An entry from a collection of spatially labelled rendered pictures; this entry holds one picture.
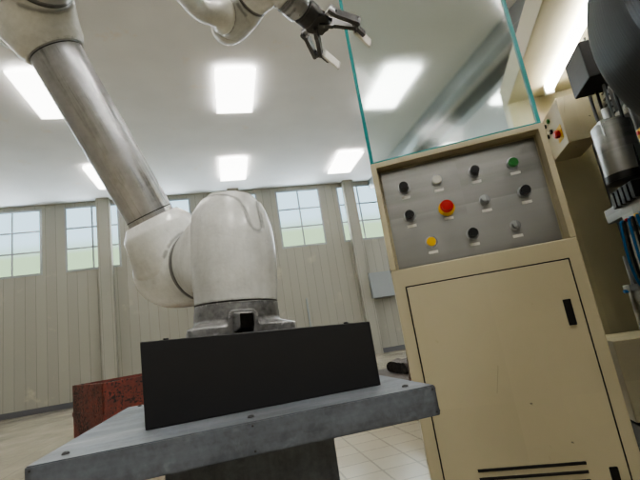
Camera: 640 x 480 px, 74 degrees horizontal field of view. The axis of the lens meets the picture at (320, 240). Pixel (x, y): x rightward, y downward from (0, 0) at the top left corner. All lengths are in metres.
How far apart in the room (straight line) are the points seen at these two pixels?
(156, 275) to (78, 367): 10.57
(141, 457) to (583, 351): 1.17
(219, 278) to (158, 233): 0.22
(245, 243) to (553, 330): 0.95
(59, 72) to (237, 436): 0.75
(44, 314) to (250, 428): 11.26
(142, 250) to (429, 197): 0.93
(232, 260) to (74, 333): 10.81
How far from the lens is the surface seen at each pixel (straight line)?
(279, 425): 0.58
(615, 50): 0.96
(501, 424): 1.41
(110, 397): 3.61
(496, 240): 1.45
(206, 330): 0.73
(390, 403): 0.61
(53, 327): 11.67
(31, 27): 1.03
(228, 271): 0.75
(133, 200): 0.95
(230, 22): 1.34
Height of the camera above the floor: 0.74
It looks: 12 degrees up
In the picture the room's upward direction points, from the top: 9 degrees counter-clockwise
